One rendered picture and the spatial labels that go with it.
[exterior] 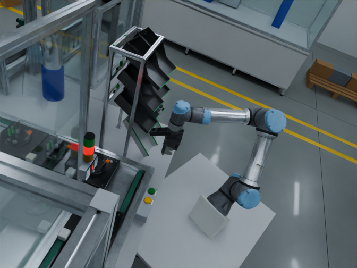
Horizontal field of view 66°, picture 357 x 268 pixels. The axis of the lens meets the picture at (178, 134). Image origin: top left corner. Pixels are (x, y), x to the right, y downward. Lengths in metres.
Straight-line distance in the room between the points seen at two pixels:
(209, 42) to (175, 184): 3.85
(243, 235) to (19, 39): 1.58
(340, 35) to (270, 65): 4.94
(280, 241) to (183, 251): 1.68
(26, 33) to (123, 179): 1.21
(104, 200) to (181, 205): 1.45
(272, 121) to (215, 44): 4.02
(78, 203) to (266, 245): 2.75
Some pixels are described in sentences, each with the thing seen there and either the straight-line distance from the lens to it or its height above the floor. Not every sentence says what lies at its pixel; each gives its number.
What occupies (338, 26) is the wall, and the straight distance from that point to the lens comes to 9.93.
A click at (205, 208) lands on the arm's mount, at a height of 1.04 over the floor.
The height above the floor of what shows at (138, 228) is 0.86.
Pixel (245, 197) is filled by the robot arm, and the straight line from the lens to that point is 1.48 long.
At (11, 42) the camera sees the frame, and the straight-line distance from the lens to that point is 0.70.
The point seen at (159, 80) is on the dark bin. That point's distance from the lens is 1.54.
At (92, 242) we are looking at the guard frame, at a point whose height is 1.99.
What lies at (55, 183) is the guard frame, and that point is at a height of 1.98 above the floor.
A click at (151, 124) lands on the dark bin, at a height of 1.20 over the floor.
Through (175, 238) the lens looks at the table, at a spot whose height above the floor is 0.86.
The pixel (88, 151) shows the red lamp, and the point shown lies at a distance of 1.32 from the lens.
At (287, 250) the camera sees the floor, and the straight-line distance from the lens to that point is 3.16.
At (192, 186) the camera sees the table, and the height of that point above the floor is 0.86.
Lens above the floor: 2.31
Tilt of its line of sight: 40 degrees down
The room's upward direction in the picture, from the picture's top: 20 degrees clockwise
